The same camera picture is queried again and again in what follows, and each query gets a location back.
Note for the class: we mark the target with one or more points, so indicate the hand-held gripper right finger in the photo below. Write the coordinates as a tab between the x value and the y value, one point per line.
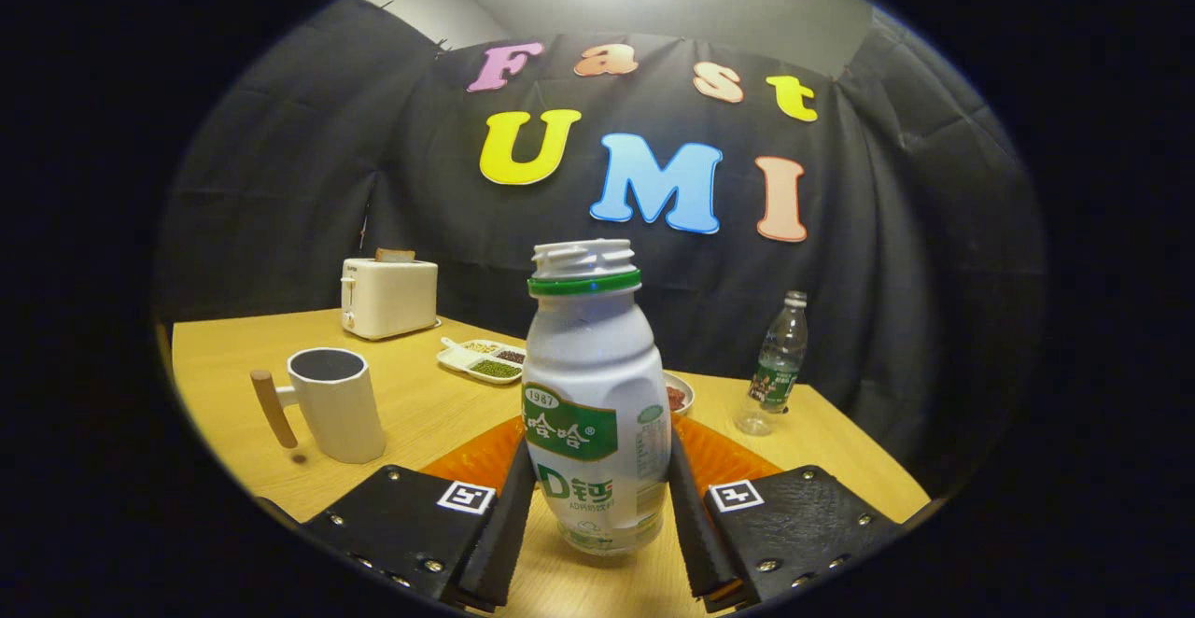
695	543

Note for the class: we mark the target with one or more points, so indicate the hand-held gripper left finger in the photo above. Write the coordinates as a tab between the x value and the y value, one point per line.
495	543

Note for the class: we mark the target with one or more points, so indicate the white juice bottle green label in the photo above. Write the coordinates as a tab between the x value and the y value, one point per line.
593	357

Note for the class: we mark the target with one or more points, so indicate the clear plastic water bottle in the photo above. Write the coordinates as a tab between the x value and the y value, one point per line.
775	375

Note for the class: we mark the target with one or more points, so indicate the wooden table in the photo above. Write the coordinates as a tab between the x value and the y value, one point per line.
429	413

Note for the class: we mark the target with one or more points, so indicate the red meat slices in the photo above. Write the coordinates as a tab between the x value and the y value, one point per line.
675	398

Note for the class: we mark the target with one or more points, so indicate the round white plate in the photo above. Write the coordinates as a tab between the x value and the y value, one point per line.
686	392

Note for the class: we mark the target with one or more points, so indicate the white divided bean dish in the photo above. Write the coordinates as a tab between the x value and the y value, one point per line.
481	361

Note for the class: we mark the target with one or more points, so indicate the cream toaster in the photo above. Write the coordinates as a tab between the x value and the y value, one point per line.
392	299

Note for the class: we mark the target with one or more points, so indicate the bread slice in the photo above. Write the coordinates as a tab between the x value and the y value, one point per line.
395	255

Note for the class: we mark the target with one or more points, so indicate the black backdrop cloth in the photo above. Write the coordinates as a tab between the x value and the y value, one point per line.
299	179

